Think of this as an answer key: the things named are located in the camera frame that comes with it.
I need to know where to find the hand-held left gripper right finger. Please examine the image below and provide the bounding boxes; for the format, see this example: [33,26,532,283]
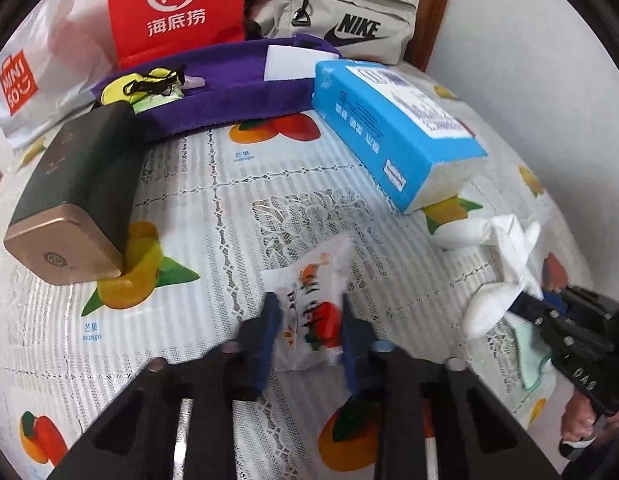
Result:
[342,292,563,480]

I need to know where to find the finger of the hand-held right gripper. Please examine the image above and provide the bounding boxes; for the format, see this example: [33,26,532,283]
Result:
[509,291,561,334]
[542,288,570,312]

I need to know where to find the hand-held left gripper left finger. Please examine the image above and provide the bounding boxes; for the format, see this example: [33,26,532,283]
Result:
[46,292,285,480]

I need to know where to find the white glove with mint cuff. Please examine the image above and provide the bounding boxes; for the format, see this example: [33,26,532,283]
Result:
[462,280,557,393]

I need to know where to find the small printed tissue packet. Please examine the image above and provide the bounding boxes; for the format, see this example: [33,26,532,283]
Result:
[259,234,357,372]

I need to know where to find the white foam sponge block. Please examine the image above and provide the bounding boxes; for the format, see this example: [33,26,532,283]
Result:
[263,45,337,82]

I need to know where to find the yellow item with black cord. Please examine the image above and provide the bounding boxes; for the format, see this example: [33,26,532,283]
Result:
[100,66,207,113]

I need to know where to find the person's right hand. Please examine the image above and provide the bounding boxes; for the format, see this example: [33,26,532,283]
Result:
[562,396,616,444]

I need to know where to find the crumpled white tissue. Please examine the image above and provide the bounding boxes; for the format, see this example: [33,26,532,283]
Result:
[487,214,544,293]

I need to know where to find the white knit glove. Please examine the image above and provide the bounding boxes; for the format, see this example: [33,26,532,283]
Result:
[433,219,495,251]

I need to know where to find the fruit printed tablecloth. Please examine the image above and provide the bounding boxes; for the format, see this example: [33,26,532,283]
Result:
[0,55,590,480]

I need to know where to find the blue tissue pack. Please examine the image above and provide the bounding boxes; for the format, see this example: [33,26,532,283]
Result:
[311,59,489,215]

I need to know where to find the purple towel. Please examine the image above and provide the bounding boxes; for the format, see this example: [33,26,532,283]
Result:
[89,34,343,143]

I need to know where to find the black box with gold end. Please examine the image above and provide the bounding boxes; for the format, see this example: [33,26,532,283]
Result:
[3,102,146,285]

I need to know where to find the red paper bag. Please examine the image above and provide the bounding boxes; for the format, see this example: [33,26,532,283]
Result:
[105,0,247,71]

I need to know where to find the beige waist bag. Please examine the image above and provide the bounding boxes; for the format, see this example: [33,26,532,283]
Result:
[244,0,419,66]

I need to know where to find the white plastic shopping bag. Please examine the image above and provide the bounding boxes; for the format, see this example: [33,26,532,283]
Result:
[0,0,120,148]

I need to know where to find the brown wooden door frame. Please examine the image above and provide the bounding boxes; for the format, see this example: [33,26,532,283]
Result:
[404,0,457,73]

